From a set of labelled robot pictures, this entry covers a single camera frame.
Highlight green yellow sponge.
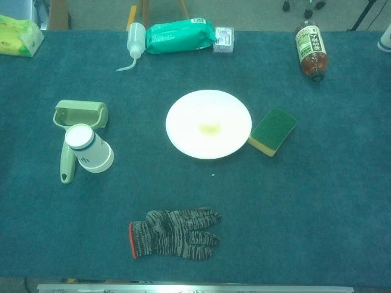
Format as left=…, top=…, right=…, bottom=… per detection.
left=247, top=107, right=298, bottom=157

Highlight white round plate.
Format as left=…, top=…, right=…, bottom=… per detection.
left=165, top=89, right=253, bottom=160

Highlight grey black knit glove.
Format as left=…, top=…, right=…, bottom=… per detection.
left=128, top=207, right=222, bottom=259

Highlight teal table cloth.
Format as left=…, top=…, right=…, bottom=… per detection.
left=0, top=29, right=391, bottom=279

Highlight white paper cup blue band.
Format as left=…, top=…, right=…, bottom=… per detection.
left=64, top=123, right=115, bottom=174

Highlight green wet wipes pack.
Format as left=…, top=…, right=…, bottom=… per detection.
left=145, top=18, right=217, bottom=55

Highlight small clear plastic box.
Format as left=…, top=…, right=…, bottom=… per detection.
left=213, top=26, right=235, bottom=56

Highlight pale green lint roller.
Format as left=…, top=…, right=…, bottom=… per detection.
left=53, top=99, right=109, bottom=184

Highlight clear squeeze wash bottle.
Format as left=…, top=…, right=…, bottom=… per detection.
left=115, top=22, right=147, bottom=72

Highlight wooden easel legs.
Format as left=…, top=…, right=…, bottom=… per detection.
left=139, top=0, right=190, bottom=28

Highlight brown tea bottle green label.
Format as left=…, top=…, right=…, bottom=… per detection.
left=294, top=20, right=329, bottom=82

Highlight black wheeled chair base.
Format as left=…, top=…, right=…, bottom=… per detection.
left=282, top=0, right=326, bottom=18

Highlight brown cardboard box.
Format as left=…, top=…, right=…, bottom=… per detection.
left=48, top=0, right=73, bottom=31

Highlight yellow green tissue pack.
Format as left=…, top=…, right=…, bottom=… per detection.
left=0, top=14, right=45, bottom=59

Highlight black tripod leg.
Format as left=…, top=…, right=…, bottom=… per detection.
left=346, top=0, right=379, bottom=32

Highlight white cup blue stripe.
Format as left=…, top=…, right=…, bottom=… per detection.
left=377, top=23, right=391, bottom=52

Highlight aluminium rail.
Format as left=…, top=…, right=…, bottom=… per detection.
left=37, top=283, right=354, bottom=293

